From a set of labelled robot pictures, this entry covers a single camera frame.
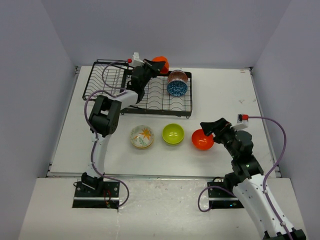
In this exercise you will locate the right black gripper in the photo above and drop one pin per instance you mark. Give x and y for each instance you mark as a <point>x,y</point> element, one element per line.
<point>218,128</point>

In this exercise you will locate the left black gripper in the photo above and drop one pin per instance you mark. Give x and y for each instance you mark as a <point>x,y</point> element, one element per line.
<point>155,66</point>

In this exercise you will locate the orange bowl front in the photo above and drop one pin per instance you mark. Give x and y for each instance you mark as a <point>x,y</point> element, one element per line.
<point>201,141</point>

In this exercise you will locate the brown red patterned bowl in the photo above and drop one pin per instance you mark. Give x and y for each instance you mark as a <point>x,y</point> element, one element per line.
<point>177,75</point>

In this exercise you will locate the blue patterned bowl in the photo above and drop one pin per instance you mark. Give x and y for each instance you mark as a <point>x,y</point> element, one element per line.
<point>177,88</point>

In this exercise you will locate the lime green bowl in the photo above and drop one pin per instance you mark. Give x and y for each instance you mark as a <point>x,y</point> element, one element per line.
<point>171,142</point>
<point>173,131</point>

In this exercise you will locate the white floral pattern bowl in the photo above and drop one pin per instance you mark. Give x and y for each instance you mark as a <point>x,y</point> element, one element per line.
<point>142,135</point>

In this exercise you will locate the yellow sun pattern bowl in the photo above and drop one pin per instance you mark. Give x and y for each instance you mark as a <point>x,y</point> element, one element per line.
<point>137,146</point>

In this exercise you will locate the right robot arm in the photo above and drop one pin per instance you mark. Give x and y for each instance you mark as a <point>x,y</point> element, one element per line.
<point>248,182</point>

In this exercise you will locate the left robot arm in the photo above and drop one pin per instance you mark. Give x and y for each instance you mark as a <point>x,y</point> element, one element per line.
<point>104,118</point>

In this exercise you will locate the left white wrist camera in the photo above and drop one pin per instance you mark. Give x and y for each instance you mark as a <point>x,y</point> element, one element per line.
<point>137,59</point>

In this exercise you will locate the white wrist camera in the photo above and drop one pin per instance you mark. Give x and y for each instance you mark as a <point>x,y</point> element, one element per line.
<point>137,59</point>
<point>242,122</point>

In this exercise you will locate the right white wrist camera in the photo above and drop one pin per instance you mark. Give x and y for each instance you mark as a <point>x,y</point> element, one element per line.
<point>242,122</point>

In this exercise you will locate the black wire dish rack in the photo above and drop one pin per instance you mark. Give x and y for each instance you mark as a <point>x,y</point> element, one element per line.
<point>156,100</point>

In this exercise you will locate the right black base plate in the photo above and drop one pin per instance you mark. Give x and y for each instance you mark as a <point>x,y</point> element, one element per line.
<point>219,199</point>

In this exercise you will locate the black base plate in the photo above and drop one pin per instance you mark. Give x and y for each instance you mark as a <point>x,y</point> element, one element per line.
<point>219,199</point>
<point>105,197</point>

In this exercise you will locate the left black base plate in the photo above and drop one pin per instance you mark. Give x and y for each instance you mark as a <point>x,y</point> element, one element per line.
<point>105,197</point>

